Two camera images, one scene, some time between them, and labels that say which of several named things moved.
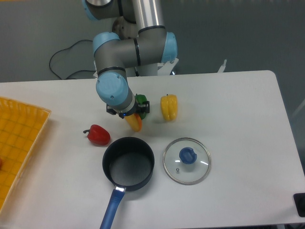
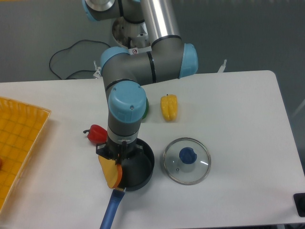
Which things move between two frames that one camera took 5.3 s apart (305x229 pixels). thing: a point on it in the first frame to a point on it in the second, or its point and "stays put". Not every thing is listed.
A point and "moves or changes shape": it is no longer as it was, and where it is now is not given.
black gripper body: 143,107 to 118,152
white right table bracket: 222,68 stays put
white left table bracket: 95,74 stays put
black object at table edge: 299,200 stays put
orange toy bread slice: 135,121 moves or changes shape
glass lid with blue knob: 187,161 stays put
